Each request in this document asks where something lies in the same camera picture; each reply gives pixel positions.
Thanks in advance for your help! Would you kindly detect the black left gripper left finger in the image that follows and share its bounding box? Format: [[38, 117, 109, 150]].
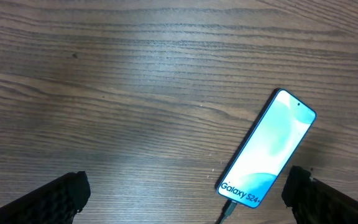
[[0, 171, 91, 224]]

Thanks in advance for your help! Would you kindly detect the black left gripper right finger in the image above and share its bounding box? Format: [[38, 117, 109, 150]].
[[282, 166, 358, 224]]

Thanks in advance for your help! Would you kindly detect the Galaxy smartphone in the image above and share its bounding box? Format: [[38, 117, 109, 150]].
[[216, 88, 316, 208]]

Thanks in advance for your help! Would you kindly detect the black charger cable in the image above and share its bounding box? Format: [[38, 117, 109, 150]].
[[214, 199, 238, 224]]

